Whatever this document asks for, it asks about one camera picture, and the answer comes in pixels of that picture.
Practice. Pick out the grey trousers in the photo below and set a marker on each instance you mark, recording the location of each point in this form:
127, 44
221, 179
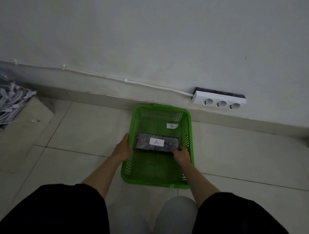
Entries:
176, 214

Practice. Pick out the white power strip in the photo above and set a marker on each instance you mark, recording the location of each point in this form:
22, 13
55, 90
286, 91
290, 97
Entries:
217, 101

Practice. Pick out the person's right hand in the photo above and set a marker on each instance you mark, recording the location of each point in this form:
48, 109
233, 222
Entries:
182, 158

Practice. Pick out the black left sleeve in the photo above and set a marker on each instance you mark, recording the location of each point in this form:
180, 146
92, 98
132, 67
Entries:
55, 212

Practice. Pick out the person's left forearm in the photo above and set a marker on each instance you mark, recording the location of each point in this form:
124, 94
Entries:
103, 176

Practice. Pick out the white paper label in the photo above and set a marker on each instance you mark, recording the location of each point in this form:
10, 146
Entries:
172, 125

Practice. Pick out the person's right forearm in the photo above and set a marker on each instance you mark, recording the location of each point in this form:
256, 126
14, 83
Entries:
200, 185

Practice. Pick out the person's left hand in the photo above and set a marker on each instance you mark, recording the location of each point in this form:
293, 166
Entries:
122, 150

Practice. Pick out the green plastic basket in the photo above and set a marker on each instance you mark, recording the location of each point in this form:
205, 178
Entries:
154, 168

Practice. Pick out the dark block labelled A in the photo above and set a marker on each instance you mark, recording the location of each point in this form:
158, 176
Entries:
144, 142

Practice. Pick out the cardboard box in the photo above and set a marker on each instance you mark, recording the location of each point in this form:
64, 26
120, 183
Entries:
26, 125

